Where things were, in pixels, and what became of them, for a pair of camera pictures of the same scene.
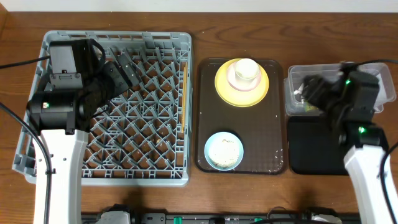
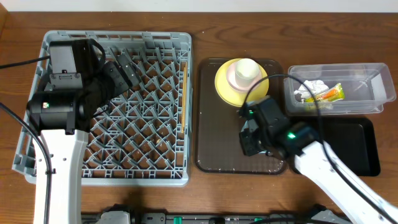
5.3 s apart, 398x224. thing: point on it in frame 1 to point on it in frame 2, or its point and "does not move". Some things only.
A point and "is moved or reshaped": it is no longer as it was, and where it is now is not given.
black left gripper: [111, 78] does not move
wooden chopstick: [186, 96] does not move
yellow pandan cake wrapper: [310, 107] is moved or reshaped
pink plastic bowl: [234, 83] does not move
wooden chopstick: [183, 101] does not move
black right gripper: [315, 92] to [252, 137]
